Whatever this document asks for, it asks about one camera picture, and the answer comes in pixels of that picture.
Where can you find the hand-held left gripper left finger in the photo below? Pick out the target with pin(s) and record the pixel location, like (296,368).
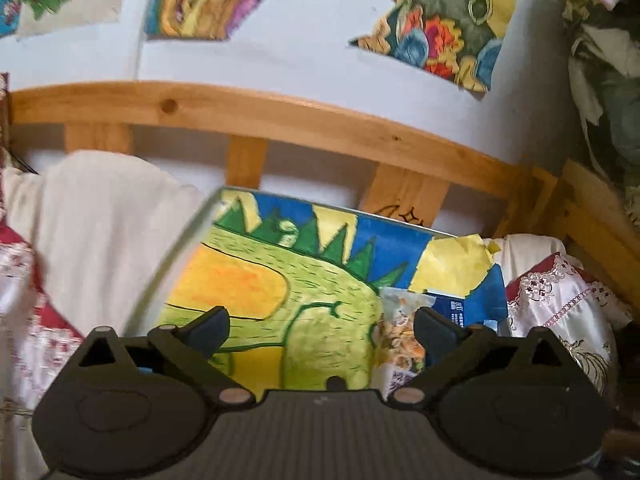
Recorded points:
(215,327)

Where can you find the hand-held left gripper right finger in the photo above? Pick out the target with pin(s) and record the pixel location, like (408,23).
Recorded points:
(435,330)

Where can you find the clear nut mix packet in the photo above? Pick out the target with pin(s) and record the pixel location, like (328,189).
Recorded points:
(400,325)

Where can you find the grey metal tray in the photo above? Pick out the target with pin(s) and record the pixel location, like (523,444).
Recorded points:
(200,225)

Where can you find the blue snack packet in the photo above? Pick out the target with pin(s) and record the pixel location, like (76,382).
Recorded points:
(470,310)

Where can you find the crayon dinosaur drawing sheet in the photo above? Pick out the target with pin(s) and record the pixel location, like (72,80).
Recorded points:
(320,280)

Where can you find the embroidered satin bedspread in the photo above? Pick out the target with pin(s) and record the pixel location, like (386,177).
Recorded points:
(550,300)

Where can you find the white pillow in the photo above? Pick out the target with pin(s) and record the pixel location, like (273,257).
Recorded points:
(110,220)

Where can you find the wooden bed headboard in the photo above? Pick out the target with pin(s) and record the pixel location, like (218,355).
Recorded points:
(300,120)

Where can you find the floral cloth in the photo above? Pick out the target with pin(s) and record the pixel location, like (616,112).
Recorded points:
(605,110)

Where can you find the dark green figure wall drawing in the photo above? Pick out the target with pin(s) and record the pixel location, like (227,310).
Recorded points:
(445,15)

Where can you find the wavy striped wall drawing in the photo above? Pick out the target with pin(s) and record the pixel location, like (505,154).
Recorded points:
(210,0)

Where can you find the cartoon girl wall drawing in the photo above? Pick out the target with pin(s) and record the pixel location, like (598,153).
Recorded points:
(10,10)

